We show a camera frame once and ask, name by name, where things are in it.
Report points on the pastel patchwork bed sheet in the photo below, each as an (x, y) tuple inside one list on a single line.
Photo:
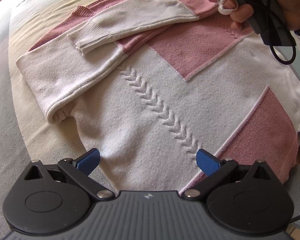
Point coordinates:
[(25, 134)]

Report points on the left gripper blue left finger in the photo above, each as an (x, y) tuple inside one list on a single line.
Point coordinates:
[(77, 173)]

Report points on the person right hand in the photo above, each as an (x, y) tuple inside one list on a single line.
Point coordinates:
[(240, 15)]

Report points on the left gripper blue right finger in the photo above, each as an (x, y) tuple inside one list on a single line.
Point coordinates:
[(217, 172)]

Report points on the pink and white knit sweater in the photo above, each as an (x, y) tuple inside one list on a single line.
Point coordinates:
[(151, 82)]

